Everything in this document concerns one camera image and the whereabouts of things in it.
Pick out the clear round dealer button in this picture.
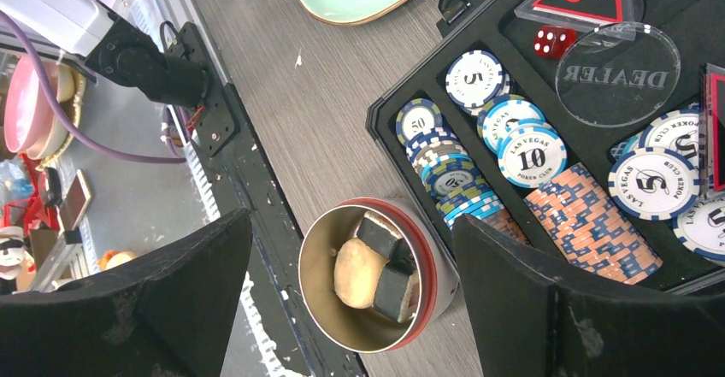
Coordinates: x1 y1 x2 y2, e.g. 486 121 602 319
555 21 681 128

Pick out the orange poker chip stack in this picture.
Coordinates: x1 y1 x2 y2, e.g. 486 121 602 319
482 209 531 245

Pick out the blue cream poker chip stack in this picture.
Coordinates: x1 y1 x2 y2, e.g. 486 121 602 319
524 162 663 285

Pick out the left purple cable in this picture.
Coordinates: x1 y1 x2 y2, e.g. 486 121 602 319
0 9 191 166

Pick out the sushi roll red centre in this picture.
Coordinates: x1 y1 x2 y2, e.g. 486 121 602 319
373 260 420 323

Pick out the red translucent die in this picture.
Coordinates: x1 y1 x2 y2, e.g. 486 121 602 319
533 25 577 60

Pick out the white red steel lunch box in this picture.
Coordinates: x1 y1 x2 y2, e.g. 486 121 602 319
298 197 459 354

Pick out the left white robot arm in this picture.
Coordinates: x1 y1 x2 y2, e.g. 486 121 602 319
1 0 210 108

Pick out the black poker chip case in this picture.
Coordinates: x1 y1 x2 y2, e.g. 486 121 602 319
367 0 724 260

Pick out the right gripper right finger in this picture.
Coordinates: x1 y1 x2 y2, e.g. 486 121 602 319
452 215 724 376

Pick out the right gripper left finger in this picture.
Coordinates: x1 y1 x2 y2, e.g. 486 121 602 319
1 209 253 376

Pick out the round bread bun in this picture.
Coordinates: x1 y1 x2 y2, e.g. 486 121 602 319
333 238 389 309

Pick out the sushi roll orange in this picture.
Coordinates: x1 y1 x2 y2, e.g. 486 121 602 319
355 210 404 259

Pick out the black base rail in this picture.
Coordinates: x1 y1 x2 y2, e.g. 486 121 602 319
159 21 367 376

